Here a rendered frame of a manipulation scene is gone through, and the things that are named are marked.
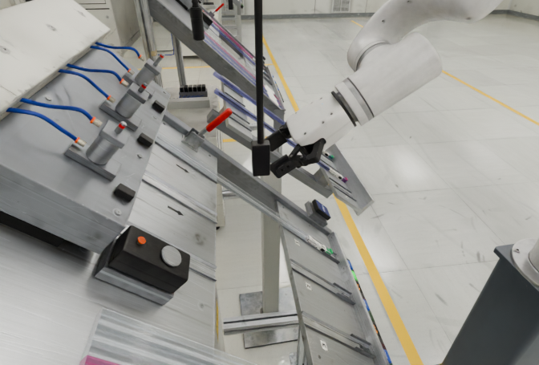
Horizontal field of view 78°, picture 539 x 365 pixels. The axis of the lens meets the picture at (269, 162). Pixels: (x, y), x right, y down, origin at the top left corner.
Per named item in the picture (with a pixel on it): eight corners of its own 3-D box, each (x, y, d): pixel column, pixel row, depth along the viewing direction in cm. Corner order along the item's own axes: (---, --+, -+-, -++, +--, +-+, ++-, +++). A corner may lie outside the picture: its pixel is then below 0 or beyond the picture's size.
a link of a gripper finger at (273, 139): (287, 115, 66) (260, 134, 68) (290, 122, 64) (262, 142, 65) (296, 127, 68) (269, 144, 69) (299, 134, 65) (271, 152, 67)
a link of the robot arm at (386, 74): (338, 66, 58) (362, 95, 52) (407, 18, 55) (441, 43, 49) (355, 97, 64) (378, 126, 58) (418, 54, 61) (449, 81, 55)
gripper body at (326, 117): (330, 79, 61) (281, 114, 63) (349, 100, 52) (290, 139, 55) (350, 108, 65) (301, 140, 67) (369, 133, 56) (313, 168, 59)
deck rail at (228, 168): (314, 243, 91) (331, 229, 89) (315, 248, 89) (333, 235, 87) (53, 66, 58) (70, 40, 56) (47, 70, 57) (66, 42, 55)
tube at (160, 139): (326, 252, 79) (330, 249, 79) (328, 257, 78) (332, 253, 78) (139, 126, 56) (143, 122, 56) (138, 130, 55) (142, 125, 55)
